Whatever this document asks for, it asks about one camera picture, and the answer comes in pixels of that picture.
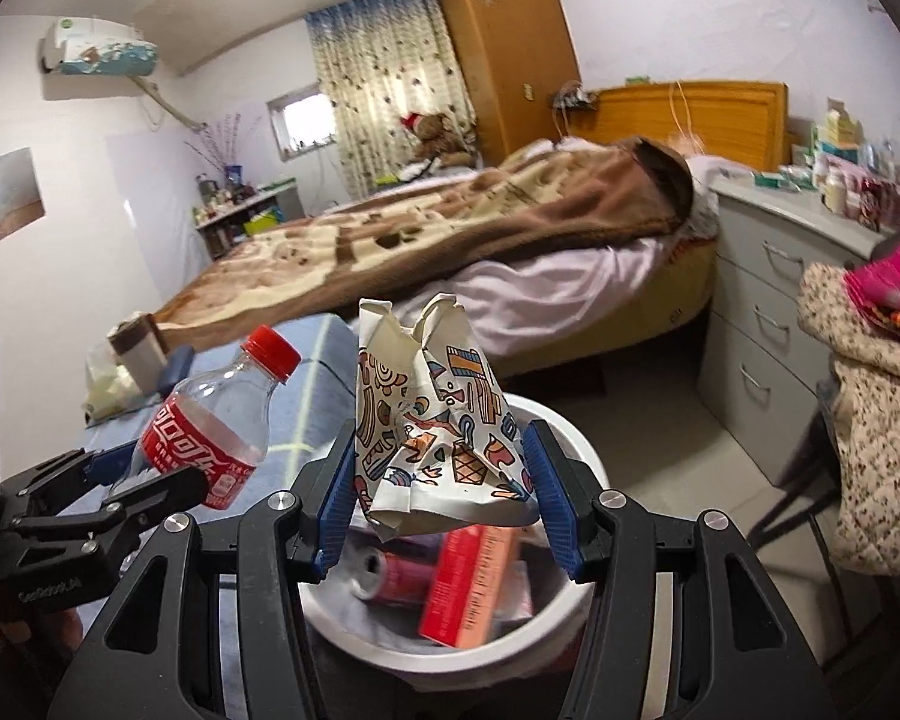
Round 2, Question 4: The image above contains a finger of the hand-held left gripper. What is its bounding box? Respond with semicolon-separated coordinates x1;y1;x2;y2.
11;465;212;548
0;441;147;515

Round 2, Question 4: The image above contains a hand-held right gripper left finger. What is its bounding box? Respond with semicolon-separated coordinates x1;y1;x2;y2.
60;420;357;720

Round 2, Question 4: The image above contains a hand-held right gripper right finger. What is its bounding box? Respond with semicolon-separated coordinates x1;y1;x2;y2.
521;418;841;720

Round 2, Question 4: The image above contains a clear bottle red label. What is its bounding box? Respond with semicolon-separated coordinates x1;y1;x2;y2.
105;325;302;511

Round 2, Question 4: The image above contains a crushed red can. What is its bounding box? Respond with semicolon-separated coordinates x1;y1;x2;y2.
352;546;440;605

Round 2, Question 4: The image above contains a purple tissue packet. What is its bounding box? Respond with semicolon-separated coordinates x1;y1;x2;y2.
495;559;535;620

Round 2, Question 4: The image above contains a red pink carton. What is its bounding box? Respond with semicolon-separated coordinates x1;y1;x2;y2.
418;525;518;650

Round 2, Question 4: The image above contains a white round waste bin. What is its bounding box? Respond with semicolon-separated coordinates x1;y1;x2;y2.
300;390;612;672

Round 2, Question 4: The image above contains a person's left hand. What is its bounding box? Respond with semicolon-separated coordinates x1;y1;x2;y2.
41;607;85;653

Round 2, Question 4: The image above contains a yellow tissue pack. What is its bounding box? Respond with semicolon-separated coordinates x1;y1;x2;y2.
82;337;147;421

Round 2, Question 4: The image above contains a blue checked tablecloth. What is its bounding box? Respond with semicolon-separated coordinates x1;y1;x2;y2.
67;313;361;511

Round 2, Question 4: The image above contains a brown white thermos cup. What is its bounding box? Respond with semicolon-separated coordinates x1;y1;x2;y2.
109;311;170;395

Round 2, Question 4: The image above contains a pink bed sheet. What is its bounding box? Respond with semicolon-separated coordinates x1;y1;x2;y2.
420;154;721;357

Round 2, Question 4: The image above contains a black chair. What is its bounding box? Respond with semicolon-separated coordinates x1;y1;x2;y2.
750;375;871;683

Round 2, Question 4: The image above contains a cluttered desk shelf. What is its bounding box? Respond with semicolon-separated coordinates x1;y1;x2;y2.
195;176;305;256

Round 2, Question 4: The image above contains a grey drawer nightstand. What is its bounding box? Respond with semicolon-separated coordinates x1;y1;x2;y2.
694;169;900;488

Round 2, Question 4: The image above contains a floral padded jacket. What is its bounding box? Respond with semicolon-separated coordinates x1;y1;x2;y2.
799;262;900;578

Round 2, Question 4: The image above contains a vase with purple branches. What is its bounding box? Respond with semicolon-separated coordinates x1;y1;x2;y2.
187;114;248;188

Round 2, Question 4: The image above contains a brown teddy bear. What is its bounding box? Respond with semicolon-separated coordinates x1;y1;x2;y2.
397;111;477;170

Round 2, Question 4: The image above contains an air conditioner pipe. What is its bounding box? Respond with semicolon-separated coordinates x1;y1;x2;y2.
131;75;211;132

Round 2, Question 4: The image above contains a small window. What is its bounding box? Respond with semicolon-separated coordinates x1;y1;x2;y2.
265;86;338;162

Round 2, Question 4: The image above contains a power strip with plugs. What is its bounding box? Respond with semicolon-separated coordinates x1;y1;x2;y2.
549;82;597;113

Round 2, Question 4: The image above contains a pink cloth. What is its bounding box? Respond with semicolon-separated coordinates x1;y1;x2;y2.
844;240;900;350

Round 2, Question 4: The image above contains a wooden bed headboard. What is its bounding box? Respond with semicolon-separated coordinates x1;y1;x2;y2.
592;81;790;173

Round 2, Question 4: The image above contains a patterned curtain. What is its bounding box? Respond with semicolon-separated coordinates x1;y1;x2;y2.
304;0;481;200

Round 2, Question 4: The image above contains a group of bottles and boxes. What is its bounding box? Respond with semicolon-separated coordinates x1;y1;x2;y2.
754;97;900;230

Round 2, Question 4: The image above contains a wooden wardrobe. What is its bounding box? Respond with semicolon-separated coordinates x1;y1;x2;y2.
436;0;582;166

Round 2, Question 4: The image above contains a square wall mirror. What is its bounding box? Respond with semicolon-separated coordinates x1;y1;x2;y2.
0;146;47;247

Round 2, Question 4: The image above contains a white charging cable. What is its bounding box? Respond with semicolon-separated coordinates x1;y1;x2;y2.
667;82;702;158

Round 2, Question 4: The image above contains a wall air conditioner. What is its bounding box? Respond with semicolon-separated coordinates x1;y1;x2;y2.
39;15;158;77

